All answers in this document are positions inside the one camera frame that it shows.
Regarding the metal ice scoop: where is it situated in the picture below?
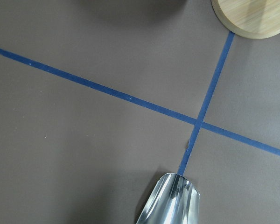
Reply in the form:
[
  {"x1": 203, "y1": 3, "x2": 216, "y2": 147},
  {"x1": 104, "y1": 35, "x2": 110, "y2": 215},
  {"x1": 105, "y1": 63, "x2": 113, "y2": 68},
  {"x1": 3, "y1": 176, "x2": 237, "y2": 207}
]
[{"x1": 136, "y1": 173, "x2": 200, "y2": 224}]

